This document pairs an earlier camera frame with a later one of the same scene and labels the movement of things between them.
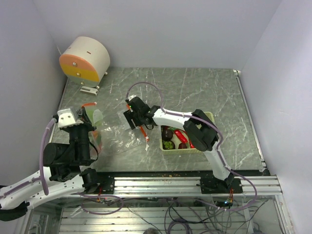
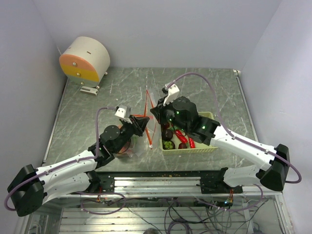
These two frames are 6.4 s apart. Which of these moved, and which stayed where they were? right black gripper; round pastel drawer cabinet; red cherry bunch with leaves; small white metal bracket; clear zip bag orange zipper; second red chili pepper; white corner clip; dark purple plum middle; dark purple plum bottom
Moved: right black gripper; clear zip bag orange zipper; red cherry bunch with leaves
Stayed: dark purple plum middle; white corner clip; second red chili pepper; round pastel drawer cabinet; small white metal bracket; dark purple plum bottom
